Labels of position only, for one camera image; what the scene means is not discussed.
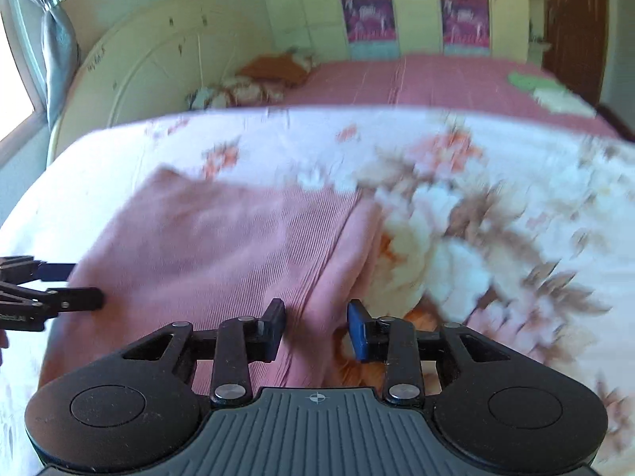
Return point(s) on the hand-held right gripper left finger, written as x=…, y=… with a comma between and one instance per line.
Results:
x=276, y=329

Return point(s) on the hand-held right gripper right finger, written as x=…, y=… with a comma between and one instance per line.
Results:
x=358, y=332

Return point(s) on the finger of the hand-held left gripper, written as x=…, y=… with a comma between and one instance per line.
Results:
x=79, y=299
x=54, y=271

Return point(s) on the pink knit sweater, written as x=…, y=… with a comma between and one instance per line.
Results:
x=223, y=258

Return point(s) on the white floral bed sheet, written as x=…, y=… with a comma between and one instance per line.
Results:
x=496, y=238

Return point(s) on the bright window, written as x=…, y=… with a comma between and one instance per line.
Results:
x=15, y=84

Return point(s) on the light blue curtain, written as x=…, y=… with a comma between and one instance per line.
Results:
x=57, y=54

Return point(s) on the cream round headboard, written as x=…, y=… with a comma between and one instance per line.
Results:
x=149, y=59

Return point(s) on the floral pillow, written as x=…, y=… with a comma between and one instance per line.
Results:
x=233, y=90

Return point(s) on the pink striped bedspread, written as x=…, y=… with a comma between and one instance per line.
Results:
x=421, y=84

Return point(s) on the orange pillow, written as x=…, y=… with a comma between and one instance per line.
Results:
x=278, y=67

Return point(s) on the silver curtain tieback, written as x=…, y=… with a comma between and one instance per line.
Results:
x=55, y=0

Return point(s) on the green folded cloth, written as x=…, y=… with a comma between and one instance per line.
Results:
x=531, y=81

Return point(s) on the cream glossy wardrobe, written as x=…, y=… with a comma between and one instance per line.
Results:
x=416, y=5

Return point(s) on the cream corner shelf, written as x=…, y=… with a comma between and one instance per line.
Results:
x=537, y=20

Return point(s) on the brown wooden door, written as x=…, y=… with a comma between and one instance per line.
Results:
x=575, y=25

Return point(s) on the purple wall poster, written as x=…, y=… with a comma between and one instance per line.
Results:
x=371, y=17
x=466, y=17

